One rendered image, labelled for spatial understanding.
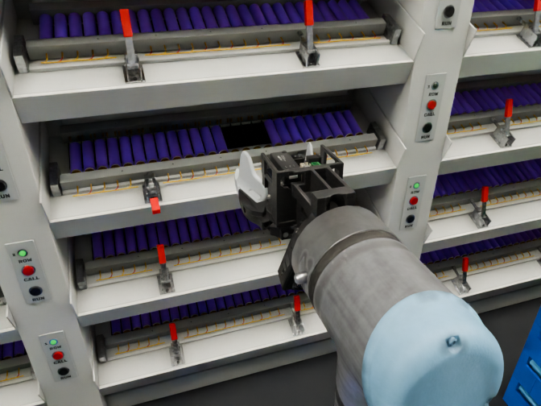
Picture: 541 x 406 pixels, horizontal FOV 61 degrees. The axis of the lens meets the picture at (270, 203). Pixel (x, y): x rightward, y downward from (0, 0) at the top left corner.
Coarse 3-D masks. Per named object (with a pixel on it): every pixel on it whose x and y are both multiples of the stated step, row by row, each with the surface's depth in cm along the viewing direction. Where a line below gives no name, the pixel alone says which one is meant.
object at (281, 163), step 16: (320, 144) 50; (272, 160) 48; (288, 160) 47; (304, 160) 50; (320, 160) 49; (336, 160) 47; (272, 176) 46; (288, 176) 45; (304, 176) 45; (320, 176) 43; (336, 176) 43; (272, 192) 46; (288, 192) 45; (304, 192) 45; (320, 192) 41; (336, 192) 40; (352, 192) 40; (272, 208) 47; (288, 208) 46; (304, 208) 43; (320, 208) 40; (272, 224) 48; (288, 224) 47; (304, 224) 41
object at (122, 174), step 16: (288, 144) 84; (304, 144) 84; (336, 144) 85; (352, 144) 86; (368, 144) 88; (176, 160) 78; (192, 160) 79; (208, 160) 79; (224, 160) 80; (256, 160) 82; (64, 176) 74; (80, 176) 74; (96, 176) 74; (112, 176) 75; (128, 176) 76; (192, 176) 78; (208, 176) 79
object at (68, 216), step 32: (288, 96) 91; (320, 96) 93; (384, 128) 88; (64, 160) 79; (352, 160) 86; (384, 160) 87; (96, 192) 75; (128, 192) 76; (192, 192) 78; (224, 192) 78; (64, 224) 72; (96, 224) 74; (128, 224) 77
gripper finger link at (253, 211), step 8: (240, 192) 54; (240, 200) 54; (248, 200) 52; (248, 208) 51; (256, 208) 50; (264, 208) 50; (248, 216) 51; (256, 216) 50; (264, 216) 50; (256, 224) 50; (264, 224) 49
